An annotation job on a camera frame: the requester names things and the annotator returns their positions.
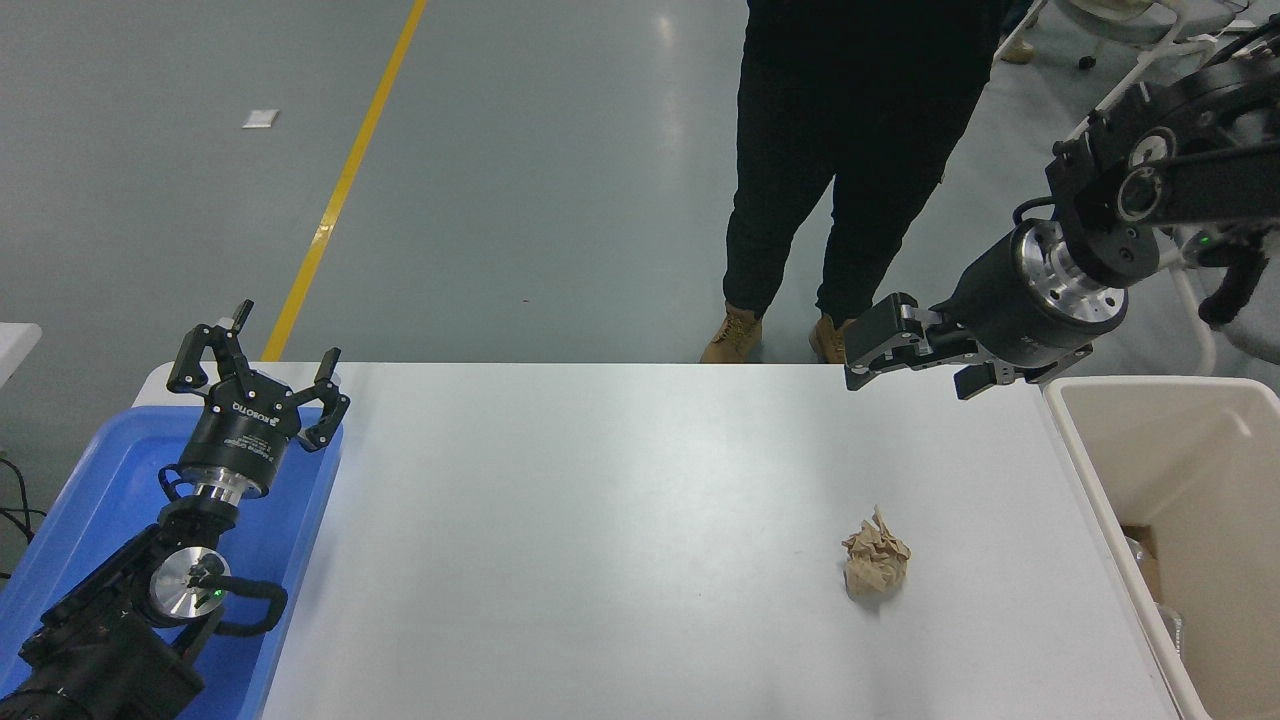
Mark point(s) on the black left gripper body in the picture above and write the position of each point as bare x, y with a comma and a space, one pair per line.
242, 430

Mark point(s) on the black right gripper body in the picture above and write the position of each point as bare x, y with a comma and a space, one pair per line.
990, 310

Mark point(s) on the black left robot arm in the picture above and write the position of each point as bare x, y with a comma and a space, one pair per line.
100, 640

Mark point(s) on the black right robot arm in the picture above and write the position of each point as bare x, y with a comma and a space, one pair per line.
1180, 150

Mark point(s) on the blue plastic tray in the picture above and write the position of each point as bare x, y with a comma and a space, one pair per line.
105, 480

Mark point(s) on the large pale plastic bin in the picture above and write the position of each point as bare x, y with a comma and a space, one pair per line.
1150, 450

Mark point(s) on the person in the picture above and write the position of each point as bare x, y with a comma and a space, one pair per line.
850, 150

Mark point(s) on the white office chair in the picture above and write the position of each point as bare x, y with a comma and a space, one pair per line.
1130, 20
1200, 320

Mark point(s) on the crumpled tan paper ball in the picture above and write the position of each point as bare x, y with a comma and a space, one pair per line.
875, 560

